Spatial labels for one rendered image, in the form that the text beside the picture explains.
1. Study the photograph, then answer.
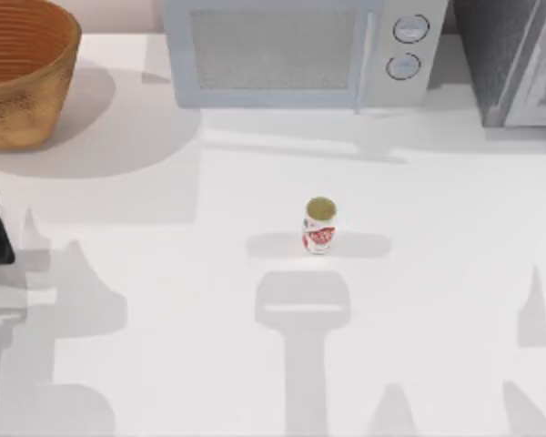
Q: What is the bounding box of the red and white can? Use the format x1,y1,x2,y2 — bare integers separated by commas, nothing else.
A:
300,196,339,257

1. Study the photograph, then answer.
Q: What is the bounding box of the microwave oven door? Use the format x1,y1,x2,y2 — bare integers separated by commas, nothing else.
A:
161,0,375,110

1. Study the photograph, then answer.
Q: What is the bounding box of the pale microwave oven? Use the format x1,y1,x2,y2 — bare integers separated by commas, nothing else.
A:
160,0,450,116

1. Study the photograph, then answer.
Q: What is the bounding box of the round microwave knob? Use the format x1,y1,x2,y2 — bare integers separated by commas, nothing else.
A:
385,51,422,82
392,13,431,44

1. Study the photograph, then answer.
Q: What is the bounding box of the brown woven basket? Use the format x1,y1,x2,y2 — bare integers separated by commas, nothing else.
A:
0,0,83,150

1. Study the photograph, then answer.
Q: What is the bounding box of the microwave door handle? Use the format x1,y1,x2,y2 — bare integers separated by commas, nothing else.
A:
355,12,374,115

